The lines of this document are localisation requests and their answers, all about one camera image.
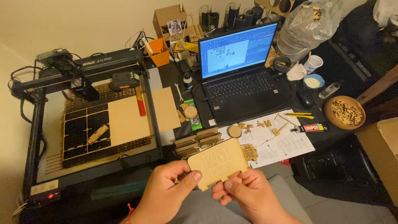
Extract person's left hand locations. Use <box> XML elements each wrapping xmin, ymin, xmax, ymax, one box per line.
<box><xmin>134</xmin><ymin>160</ymin><xmax>203</xmax><ymax>223</ymax></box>

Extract person's right hand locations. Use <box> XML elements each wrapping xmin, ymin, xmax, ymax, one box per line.
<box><xmin>211</xmin><ymin>167</ymin><xmax>296</xmax><ymax>220</ymax></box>

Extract engraved wooden plate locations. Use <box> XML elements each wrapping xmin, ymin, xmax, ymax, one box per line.
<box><xmin>187</xmin><ymin>138</ymin><xmax>249</xmax><ymax>191</ymax></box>

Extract person's grey trousers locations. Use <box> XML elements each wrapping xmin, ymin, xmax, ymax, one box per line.
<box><xmin>167</xmin><ymin>174</ymin><xmax>314</xmax><ymax>224</ymax></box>

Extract square patterned wooden tag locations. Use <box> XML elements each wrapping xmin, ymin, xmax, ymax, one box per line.
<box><xmin>241</xmin><ymin>143</ymin><xmax>259</xmax><ymax>162</ymax></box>

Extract printed paper sheets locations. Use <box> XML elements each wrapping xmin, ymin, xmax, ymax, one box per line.
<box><xmin>217</xmin><ymin>109</ymin><xmax>316</xmax><ymax>169</ymax></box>

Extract stack of wooden plates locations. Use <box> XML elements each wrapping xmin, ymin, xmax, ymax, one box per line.
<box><xmin>172</xmin><ymin>127</ymin><xmax>224</xmax><ymax>160</ymax></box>

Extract round wooden disc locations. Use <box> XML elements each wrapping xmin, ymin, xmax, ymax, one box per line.
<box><xmin>183</xmin><ymin>106</ymin><xmax>198</xmax><ymax>119</ymax></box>
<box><xmin>228</xmin><ymin>125</ymin><xmax>243</xmax><ymax>139</ymax></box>

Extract small wooden letter pieces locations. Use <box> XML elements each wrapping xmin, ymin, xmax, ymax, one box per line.
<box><xmin>238</xmin><ymin>120</ymin><xmax>272</xmax><ymax>134</ymax></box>

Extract thin wooden stick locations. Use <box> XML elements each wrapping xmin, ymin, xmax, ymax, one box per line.
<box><xmin>275</xmin><ymin>122</ymin><xmax>289</xmax><ymax>135</ymax></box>
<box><xmin>274</xmin><ymin>112</ymin><xmax>298</xmax><ymax>127</ymax></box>

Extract green snack packet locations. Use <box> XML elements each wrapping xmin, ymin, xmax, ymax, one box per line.
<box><xmin>183</xmin><ymin>99</ymin><xmax>203</xmax><ymax>131</ymax></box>

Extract plain plywood sheet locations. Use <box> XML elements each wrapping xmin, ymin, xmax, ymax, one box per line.
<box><xmin>107</xmin><ymin>86</ymin><xmax>182</xmax><ymax>147</ymax></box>

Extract small notched wooden strip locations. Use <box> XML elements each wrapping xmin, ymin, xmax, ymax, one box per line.
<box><xmin>86</xmin><ymin>124</ymin><xmax>109</xmax><ymax>145</ymax></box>

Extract glue tube with red label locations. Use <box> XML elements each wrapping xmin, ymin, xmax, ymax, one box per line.
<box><xmin>290</xmin><ymin>123</ymin><xmax>330</xmax><ymax>134</ymax></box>

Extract red cylinder tool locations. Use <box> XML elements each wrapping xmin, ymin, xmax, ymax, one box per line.
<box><xmin>135</xmin><ymin>86</ymin><xmax>147</xmax><ymax>117</ymax></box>

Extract yellow utility knife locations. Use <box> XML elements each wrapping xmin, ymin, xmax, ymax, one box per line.
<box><xmin>283</xmin><ymin>112</ymin><xmax>315</xmax><ymax>120</ymax></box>

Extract small metal wrench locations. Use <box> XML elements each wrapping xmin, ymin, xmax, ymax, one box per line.
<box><xmin>174</xmin><ymin>82</ymin><xmax>184</xmax><ymax>102</ymax></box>

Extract black computer mouse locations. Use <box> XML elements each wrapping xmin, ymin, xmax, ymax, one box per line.
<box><xmin>296</xmin><ymin>89</ymin><xmax>315</xmax><ymax>109</ymax></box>

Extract small black bottle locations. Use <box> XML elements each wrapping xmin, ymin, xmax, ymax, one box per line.
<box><xmin>183</xmin><ymin>72</ymin><xmax>193</xmax><ymax>90</ymax></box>

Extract black laptop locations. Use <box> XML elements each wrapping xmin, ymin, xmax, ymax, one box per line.
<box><xmin>198</xmin><ymin>21</ymin><xmax>292</xmax><ymax>124</ymax></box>

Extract wooden bowl with wood pieces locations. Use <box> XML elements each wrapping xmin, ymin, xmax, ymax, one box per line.
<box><xmin>324</xmin><ymin>95</ymin><xmax>367</xmax><ymax>130</ymax></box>

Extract blue bowl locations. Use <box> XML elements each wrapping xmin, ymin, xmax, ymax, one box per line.
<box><xmin>303</xmin><ymin>74</ymin><xmax>326</xmax><ymax>90</ymax></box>

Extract clear small spray bottle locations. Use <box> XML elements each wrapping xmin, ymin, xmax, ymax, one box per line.
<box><xmin>319</xmin><ymin>80</ymin><xmax>345</xmax><ymax>99</ymax></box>

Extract large brown cardboard carton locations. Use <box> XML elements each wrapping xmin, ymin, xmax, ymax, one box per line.
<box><xmin>355</xmin><ymin>117</ymin><xmax>398</xmax><ymax>206</ymax></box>

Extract crumpled white tissue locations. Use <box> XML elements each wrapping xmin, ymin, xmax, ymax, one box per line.
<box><xmin>286</xmin><ymin>61</ymin><xmax>307</xmax><ymax>82</ymax></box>

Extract black tape roll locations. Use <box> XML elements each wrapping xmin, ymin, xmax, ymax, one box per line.
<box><xmin>272</xmin><ymin>56</ymin><xmax>292</xmax><ymax>74</ymax></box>

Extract orange pen holder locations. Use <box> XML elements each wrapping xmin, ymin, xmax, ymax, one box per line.
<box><xmin>145</xmin><ymin>38</ymin><xmax>170</xmax><ymax>68</ymax></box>

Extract black laser engraver machine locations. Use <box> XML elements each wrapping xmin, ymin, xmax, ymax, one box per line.
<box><xmin>9</xmin><ymin>48</ymin><xmax>164</xmax><ymax>206</ymax></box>

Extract white paper cup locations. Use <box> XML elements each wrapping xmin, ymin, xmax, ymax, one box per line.
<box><xmin>303</xmin><ymin>55</ymin><xmax>324</xmax><ymax>75</ymax></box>

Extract yellow tool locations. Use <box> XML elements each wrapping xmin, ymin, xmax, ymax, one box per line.
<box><xmin>174</xmin><ymin>40</ymin><xmax>199</xmax><ymax>54</ymax></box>

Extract white marker pen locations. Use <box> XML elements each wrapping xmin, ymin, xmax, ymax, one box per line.
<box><xmin>140</xmin><ymin>34</ymin><xmax>154</xmax><ymax>55</ymax></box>

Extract wooden beam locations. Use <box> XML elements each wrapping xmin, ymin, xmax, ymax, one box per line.
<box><xmin>356</xmin><ymin>65</ymin><xmax>398</xmax><ymax>105</ymax></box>

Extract open cardboard box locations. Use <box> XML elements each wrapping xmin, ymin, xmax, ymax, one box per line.
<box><xmin>153</xmin><ymin>4</ymin><xmax>188</xmax><ymax>40</ymax></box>

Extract large clear plastic bag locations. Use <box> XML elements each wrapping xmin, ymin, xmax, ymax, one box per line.
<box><xmin>276</xmin><ymin>0</ymin><xmax>343</xmax><ymax>63</ymax></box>

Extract wooden panel with round holes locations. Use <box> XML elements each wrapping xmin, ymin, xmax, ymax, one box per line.
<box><xmin>254</xmin><ymin>0</ymin><xmax>296</xmax><ymax>18</ymax></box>

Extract white plastic bag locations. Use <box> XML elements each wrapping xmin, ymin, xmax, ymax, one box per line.
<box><xmin>373</xmin><ymin>0</ymin><xmax>398</xmax><ymax>29</ymax></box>

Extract red wrist string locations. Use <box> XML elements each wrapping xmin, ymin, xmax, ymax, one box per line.
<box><xmin>126</xmin><ymin>202</ymin><xmax>135</xmax><ymax>224</ymax></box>

